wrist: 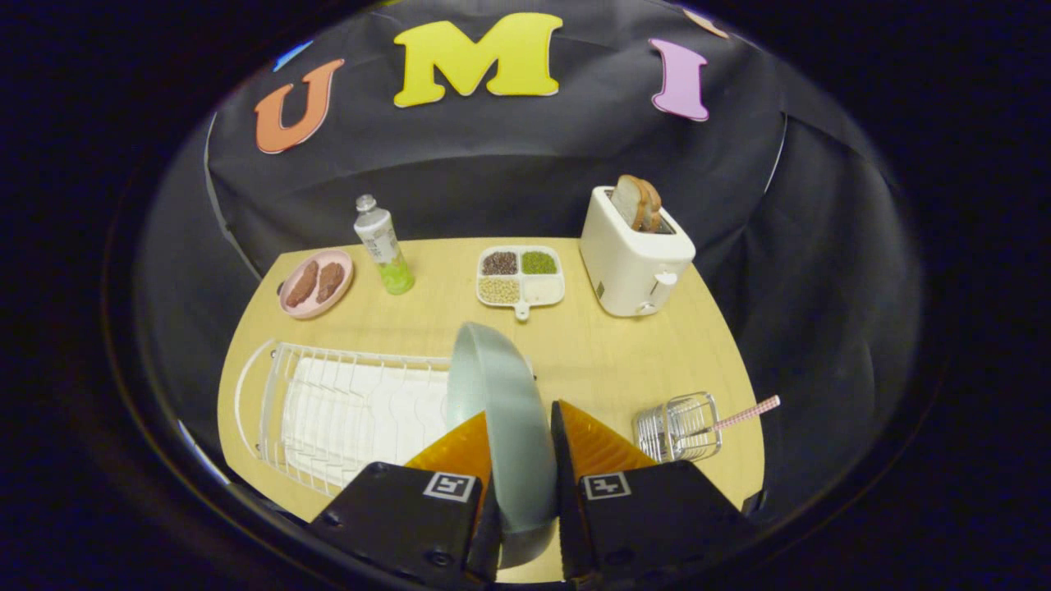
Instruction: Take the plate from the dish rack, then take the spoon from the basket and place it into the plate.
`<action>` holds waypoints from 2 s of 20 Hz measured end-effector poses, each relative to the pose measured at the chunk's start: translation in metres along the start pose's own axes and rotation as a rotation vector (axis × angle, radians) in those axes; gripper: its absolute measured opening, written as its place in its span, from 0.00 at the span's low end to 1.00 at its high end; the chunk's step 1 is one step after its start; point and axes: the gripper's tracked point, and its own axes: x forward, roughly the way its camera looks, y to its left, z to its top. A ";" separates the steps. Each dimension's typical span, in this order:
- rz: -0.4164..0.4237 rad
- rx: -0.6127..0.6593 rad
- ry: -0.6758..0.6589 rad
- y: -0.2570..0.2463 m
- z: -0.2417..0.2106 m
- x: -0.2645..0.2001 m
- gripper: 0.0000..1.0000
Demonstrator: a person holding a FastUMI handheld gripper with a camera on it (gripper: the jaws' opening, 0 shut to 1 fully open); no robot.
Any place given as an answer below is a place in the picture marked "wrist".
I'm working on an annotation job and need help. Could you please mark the white divided tray with grains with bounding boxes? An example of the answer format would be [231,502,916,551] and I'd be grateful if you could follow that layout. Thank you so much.
[476,245,567,321]

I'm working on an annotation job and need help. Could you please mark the metal wire basket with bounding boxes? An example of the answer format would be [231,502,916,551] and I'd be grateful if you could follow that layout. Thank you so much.
[632,392,723,465]

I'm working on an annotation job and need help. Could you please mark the black backdrop cloth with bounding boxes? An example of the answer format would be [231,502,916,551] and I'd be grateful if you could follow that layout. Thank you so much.
[131,0,925,526]

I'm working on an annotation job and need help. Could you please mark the pale green plate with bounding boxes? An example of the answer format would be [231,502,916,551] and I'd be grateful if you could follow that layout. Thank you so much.
[446,322,561,569]

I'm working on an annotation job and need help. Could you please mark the white toaster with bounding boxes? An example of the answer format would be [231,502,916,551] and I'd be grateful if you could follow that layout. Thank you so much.
[579,186,696,318]

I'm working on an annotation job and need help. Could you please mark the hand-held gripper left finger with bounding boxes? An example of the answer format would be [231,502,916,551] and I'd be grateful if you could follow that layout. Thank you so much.
[308,410,503,588]

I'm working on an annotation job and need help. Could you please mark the white wire dish rack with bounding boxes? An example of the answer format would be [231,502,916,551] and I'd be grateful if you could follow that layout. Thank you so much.
[234,339,539,499]

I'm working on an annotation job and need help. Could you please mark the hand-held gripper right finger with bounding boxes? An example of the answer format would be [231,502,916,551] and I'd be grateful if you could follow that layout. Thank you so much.
[548,399,755,588]

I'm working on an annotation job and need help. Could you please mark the clear bottle with green liquid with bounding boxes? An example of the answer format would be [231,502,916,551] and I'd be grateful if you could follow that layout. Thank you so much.
[354,194,415,296]

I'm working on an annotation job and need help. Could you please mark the pink plate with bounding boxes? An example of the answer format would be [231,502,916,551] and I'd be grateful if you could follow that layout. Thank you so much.
[278,250,355,320]

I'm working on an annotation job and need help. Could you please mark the spoon with checkered handle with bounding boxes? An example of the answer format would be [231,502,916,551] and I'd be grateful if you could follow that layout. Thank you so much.
[713,395,782,433]

